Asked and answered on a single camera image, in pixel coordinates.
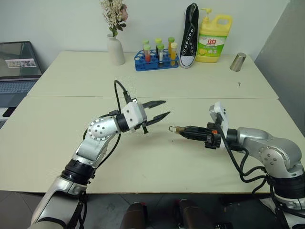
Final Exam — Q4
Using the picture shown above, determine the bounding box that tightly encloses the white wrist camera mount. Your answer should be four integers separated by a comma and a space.
209, 101, 230, 150
122, 99, 148, 132

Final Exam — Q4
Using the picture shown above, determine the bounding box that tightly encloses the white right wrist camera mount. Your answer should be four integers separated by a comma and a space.
209, 101, 230, 150

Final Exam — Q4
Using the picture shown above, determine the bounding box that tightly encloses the yellow dish soap bottle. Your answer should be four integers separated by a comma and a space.
195, 8, 233, 64

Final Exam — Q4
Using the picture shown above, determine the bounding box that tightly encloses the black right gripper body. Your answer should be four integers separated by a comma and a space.
204, 122, 224, 150

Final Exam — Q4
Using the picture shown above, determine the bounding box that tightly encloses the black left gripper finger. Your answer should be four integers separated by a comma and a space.
142, 100, 166, 111
145, 111, 171, 127

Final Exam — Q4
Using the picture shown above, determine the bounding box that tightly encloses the steel cup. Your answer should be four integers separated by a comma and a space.
229, 52, 247, 73

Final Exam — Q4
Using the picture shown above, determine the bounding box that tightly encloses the black canvas sneaker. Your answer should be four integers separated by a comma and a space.
179, 2, 200, 69

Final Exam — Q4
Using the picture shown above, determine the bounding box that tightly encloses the dried flower bouquet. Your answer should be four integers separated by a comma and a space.
99, 0, 129, 38

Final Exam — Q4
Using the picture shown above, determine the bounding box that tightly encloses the black phone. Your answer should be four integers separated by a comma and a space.
2, 106, 17, 118

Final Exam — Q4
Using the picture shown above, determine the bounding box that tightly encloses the dark rounded shape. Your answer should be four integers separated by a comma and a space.
175, 198, 212, 229
118, 201, 149, 229

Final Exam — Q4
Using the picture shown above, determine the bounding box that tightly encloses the open grey laptop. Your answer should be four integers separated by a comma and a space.
0, 41, 44, 108

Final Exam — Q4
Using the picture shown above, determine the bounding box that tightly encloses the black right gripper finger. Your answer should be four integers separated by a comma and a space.
181, 125, 208, 135
182, 131, 208, 142

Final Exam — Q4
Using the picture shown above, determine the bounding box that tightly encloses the green-capped tube red liquid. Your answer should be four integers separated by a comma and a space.
143, 44, 152, 63

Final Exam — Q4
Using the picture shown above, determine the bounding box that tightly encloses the green-capped tube orange liquid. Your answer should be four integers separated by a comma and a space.
167, 37, 175, 56

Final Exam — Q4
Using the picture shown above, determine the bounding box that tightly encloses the green-capped tube white label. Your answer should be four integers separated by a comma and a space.
157, 43, 165, 65

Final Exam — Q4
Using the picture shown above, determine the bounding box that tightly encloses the blue test tube rack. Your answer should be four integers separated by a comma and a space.
133, 49, 180, 72

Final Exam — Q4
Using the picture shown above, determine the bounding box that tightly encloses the yellow-capped tube orange liquid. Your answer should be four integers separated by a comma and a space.
170, 42, 179, 66

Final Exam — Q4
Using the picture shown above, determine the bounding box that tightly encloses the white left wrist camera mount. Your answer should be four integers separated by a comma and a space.
122, 99, 148, 132

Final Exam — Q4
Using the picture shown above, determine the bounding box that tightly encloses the white ceramic vase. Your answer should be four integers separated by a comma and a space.
106, 33, 126, 66

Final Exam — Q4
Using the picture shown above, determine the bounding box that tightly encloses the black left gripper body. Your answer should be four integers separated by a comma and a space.
141, 104, 150, 135

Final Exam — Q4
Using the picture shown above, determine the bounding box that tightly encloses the green-capped tube dark liquid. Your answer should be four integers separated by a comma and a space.
155, 38, 163, 57

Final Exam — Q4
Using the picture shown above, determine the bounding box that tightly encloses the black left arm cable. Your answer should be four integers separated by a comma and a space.
82, 80, 138, 187

